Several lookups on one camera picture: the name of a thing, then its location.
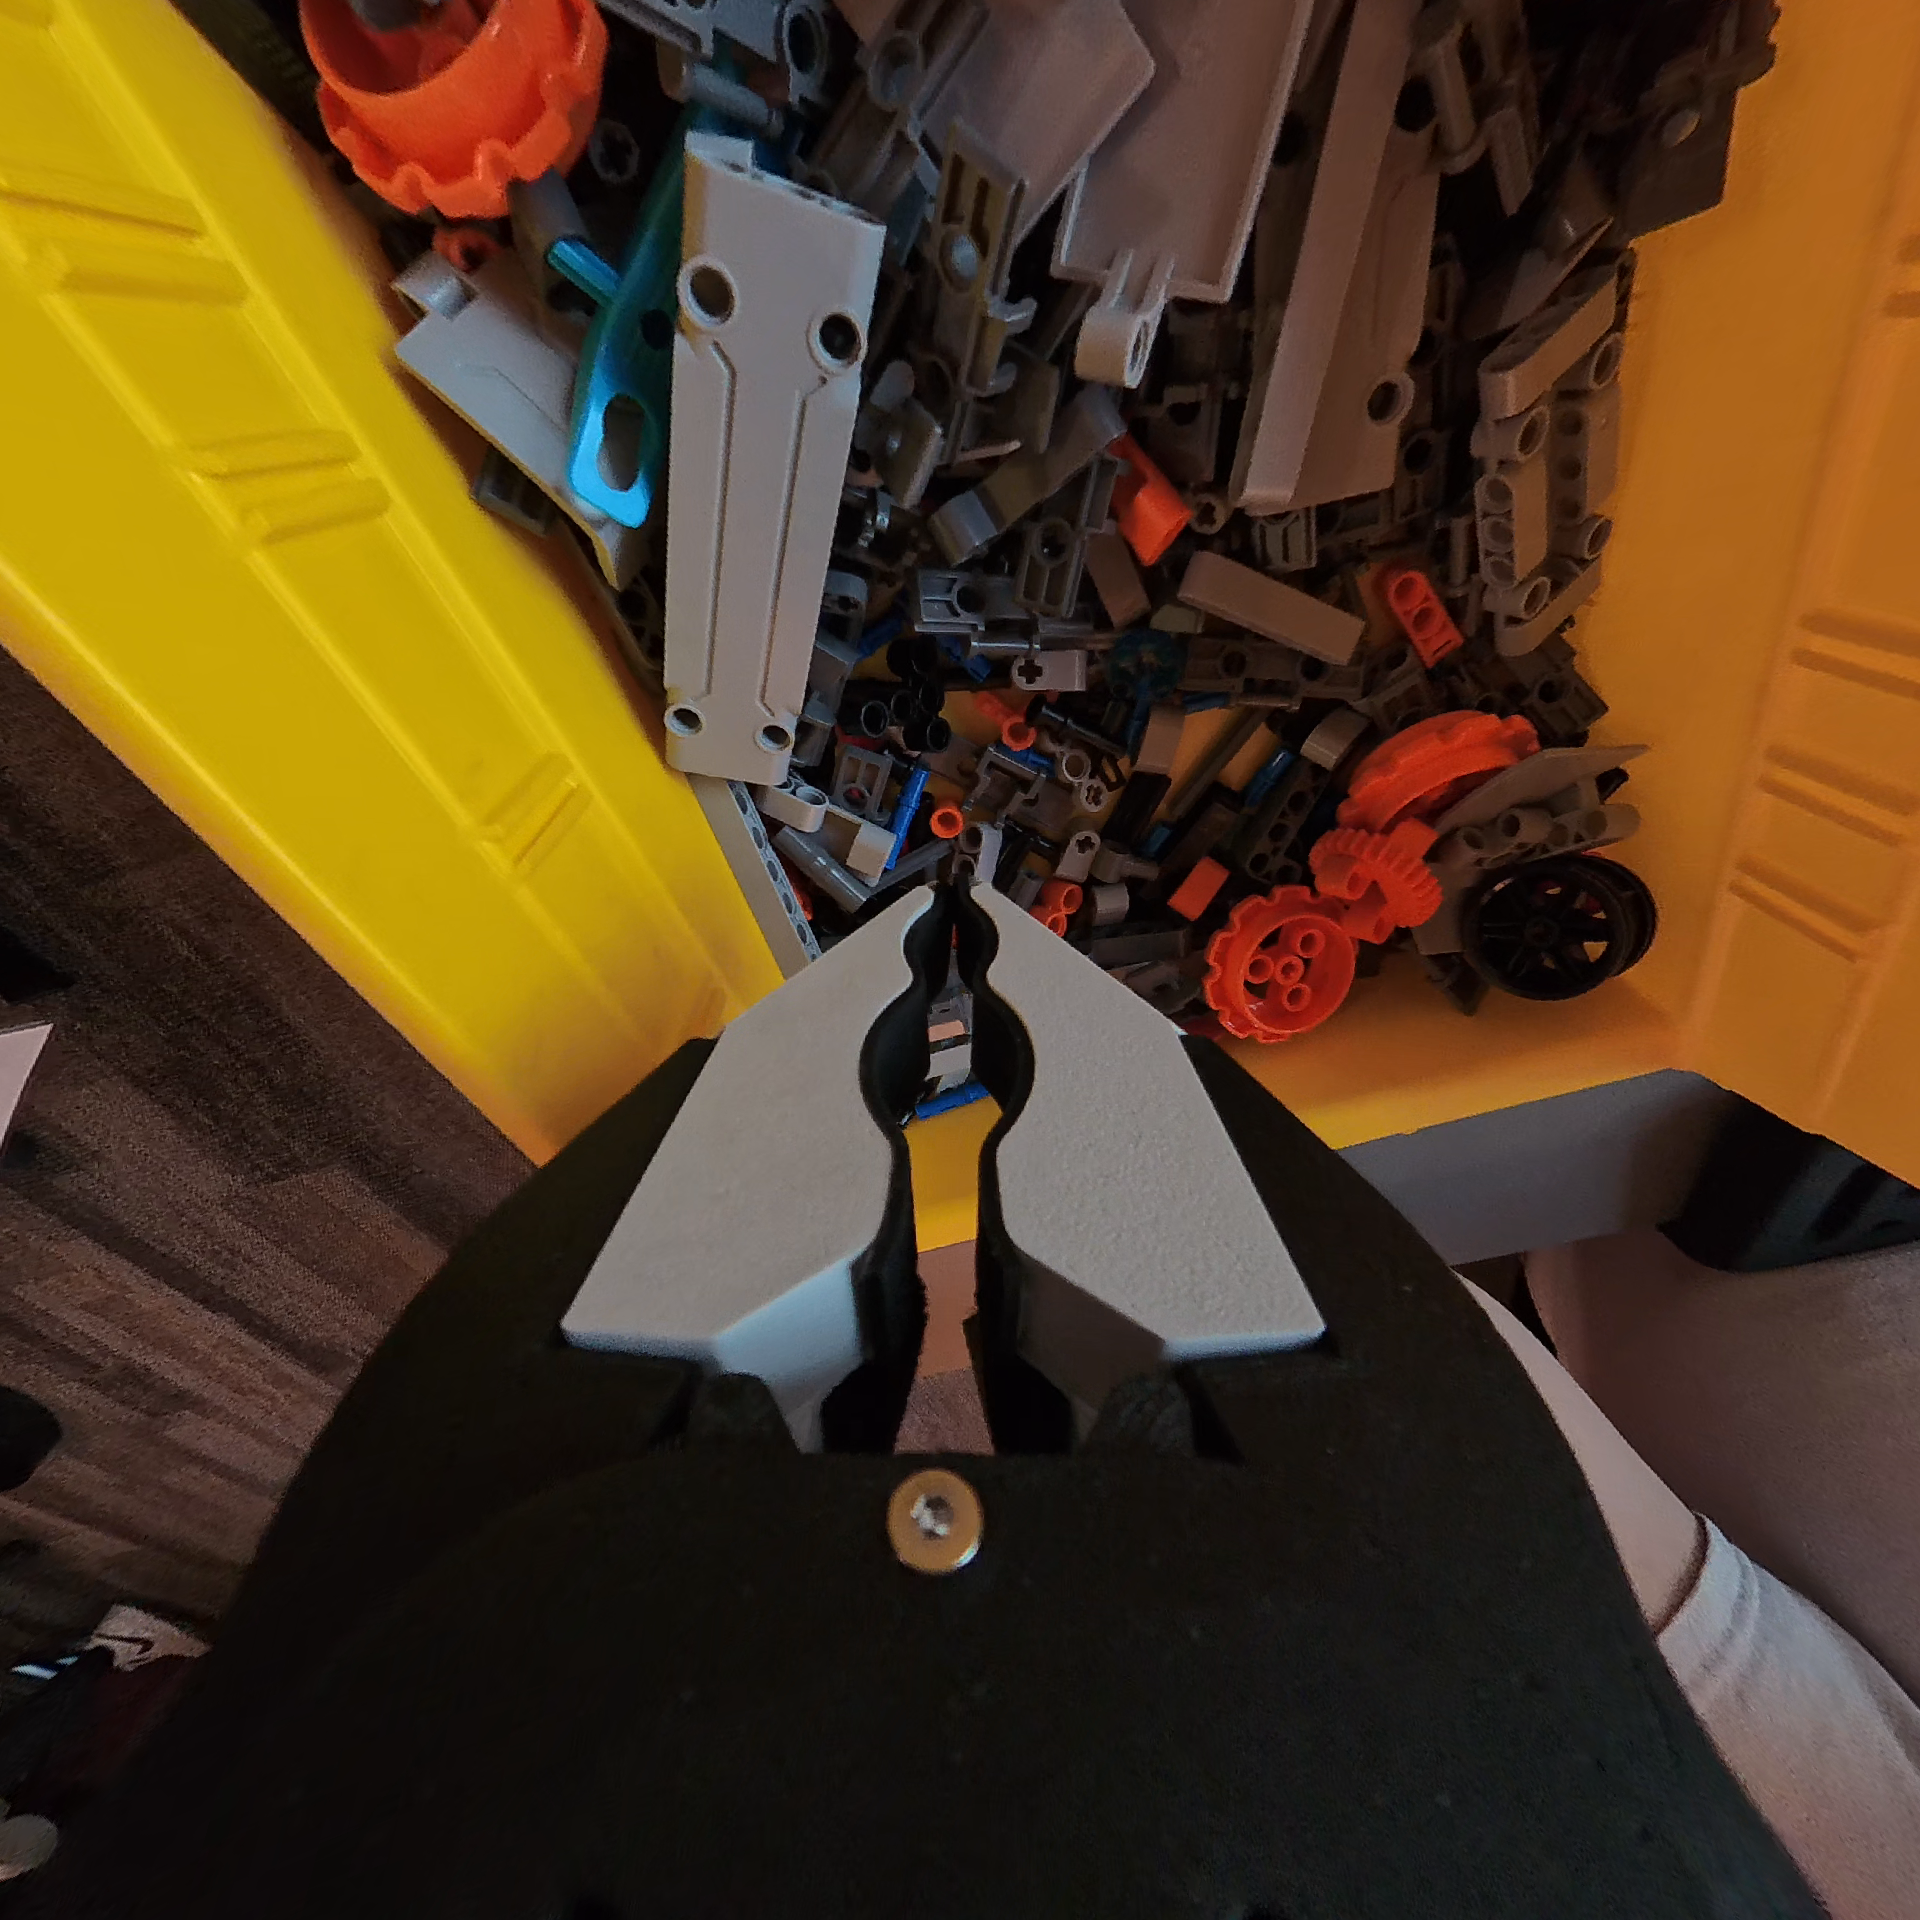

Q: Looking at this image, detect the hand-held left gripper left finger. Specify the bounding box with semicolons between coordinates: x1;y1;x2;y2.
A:
563;885;958;1449

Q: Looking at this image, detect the black spoked wheel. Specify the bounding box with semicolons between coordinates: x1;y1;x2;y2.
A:
1460;855;1661;1005

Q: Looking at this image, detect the yellow bin with cable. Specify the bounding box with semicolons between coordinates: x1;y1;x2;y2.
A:
0;0;1920;1191

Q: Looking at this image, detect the teal brick separator tool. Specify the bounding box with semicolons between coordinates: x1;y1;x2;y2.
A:
563;127;695;529

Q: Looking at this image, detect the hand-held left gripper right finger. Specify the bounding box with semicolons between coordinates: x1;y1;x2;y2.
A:
958;885;1331;1433

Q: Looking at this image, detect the long light grey panel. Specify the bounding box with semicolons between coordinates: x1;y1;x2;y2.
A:
661;129;889;789

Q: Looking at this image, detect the large orange wheel hub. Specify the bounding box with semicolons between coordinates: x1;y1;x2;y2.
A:
297;0;609;223

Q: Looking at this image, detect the pile of building pieces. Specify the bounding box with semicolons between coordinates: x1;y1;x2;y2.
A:
297;0;1790;1052

